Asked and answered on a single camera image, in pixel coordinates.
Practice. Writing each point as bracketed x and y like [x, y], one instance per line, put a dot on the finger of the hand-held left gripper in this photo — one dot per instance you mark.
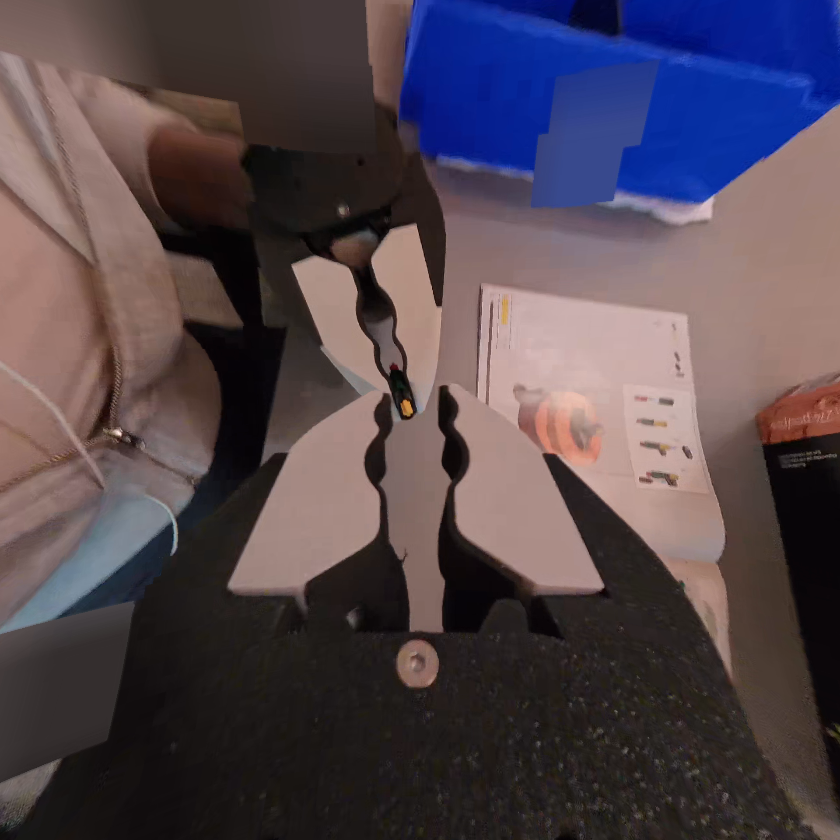
[413, 302]
[328, 308]

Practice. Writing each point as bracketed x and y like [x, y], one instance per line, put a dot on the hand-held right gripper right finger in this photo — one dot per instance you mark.
[518, 512]

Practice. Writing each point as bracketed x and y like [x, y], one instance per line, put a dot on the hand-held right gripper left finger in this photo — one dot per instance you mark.
[308, 512]

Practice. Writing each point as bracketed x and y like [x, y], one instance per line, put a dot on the small black yellow toy pin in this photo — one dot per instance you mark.
[401, 394]

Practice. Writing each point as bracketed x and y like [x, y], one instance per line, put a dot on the person's left forearm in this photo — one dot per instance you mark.
[197, 177]

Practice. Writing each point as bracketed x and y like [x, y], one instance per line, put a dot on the grey desk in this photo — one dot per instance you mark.
[558, 256]

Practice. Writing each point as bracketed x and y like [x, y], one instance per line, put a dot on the open instruction booklet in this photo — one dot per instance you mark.
[577, 341]

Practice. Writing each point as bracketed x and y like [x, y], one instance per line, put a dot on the blue plastic storage bin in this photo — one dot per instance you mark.
[472, 98]

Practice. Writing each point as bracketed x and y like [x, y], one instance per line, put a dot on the person in beige hoodie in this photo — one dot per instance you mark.
[52, 328]

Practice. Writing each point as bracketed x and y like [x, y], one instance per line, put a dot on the black box with orange top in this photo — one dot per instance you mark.
[807, 525]

